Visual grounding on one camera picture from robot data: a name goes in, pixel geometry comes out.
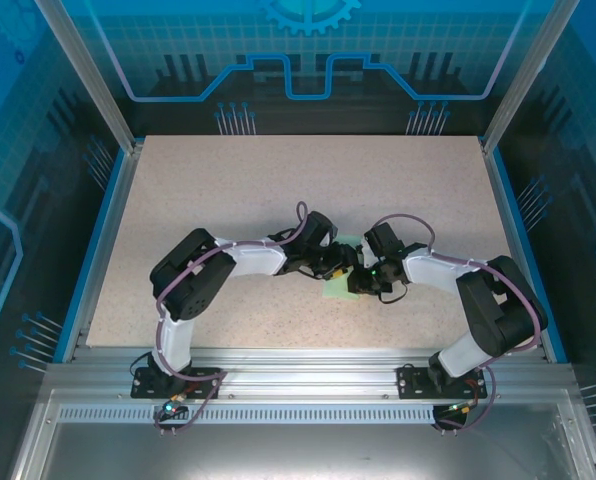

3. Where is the light green paper sheet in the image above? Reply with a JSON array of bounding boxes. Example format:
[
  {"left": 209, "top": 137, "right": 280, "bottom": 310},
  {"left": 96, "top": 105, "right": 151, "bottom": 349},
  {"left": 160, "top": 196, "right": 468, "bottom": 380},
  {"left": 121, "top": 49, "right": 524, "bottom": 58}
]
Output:
[{"left": 322, "top": 233, "right": 363, "bottom": 303}]

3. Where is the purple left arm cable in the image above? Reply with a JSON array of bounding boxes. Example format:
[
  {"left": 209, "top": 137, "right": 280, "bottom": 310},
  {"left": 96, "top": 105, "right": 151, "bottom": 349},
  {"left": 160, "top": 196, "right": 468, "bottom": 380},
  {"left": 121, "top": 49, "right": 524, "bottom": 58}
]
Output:
[{"left": 153, "top": 200, "right": 310, "bottom": 436}]

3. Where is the aluminium mounting beam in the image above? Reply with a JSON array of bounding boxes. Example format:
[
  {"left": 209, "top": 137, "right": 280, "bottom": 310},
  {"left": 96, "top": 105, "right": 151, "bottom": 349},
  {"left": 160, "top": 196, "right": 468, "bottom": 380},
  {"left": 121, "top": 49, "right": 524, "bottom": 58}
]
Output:
[{"left": 45, "top": 347, "right": 577, "bottom": 404}]

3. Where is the slotted grey cable duct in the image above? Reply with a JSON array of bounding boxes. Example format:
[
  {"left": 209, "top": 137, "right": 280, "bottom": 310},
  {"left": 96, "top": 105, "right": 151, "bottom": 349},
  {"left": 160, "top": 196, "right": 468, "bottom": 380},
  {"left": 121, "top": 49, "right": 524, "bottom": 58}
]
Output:
[{"left": 57, "top": 405, "right": 437, "bottom": 426}]

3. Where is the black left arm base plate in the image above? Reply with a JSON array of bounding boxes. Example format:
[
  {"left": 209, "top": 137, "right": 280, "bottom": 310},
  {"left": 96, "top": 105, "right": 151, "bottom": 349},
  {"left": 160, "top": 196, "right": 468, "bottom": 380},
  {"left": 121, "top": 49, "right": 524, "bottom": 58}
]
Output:
[{"left": 130, "top": 367, "right": 224, "bottom": 401}]

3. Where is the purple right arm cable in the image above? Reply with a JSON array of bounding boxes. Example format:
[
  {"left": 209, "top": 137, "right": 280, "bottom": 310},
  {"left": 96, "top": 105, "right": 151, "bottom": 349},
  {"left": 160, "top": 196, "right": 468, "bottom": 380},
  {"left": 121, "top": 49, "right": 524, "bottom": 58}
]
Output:
[{"left": 370, "top": 213, "right": 547, "bottom": 435}]

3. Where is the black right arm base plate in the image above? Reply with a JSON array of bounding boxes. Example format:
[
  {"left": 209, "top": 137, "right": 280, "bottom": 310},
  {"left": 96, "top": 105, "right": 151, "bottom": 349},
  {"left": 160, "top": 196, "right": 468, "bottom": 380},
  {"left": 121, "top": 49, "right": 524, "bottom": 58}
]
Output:
[{"left": 396, "top": 365, "right": 485, "bottom": 400}]

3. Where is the aluminium frame post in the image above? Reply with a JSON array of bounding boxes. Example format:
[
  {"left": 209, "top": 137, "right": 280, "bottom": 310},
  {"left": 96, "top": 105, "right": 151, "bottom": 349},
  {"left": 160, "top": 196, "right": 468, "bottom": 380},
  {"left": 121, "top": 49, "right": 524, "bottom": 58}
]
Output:
[
  {"left": 479, "top": 0, "right": 583, "bottom": 155},
  {"left": 33, "top": 0, "right": 145, "bottom": 154}
]

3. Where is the silver sheet metal shelf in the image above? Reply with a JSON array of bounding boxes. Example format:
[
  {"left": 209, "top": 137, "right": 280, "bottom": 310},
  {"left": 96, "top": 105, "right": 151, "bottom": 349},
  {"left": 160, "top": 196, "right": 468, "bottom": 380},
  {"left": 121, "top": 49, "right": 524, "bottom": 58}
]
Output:
[{"left": 10, "top": 389, "right": 596, "bottom": 480}]

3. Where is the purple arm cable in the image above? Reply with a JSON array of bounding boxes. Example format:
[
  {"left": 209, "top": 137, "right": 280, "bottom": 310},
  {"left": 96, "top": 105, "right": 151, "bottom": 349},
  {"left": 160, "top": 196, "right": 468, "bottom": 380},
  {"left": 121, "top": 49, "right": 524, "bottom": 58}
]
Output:
[
  {"left": 153, "top": 200, "right": 310, "bottom": 436},
  {"left": 370, "top": 213, "right": 547, "bottom": 435}
]

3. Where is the aluminium side rail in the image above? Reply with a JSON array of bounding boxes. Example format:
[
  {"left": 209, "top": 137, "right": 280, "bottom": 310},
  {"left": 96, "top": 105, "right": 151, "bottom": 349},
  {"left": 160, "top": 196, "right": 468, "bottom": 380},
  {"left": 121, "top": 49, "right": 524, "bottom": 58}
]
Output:
[
  {"left": 60, "top": 142, "right": 147, "bottom": 364},
  {"left": 477, "top": 137, "right": 569, "bottom": 364}
]

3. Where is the connector with green light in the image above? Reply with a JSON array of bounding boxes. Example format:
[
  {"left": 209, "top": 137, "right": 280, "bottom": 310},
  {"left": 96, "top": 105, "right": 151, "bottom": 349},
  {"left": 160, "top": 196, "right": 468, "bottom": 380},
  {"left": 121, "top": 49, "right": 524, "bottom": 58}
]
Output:
[
  {"left": 440, "top": 399, "right": 482, "bottom": 417},
  {"left": 160, "top": 396, "right": 188, "bottom": 419}
]

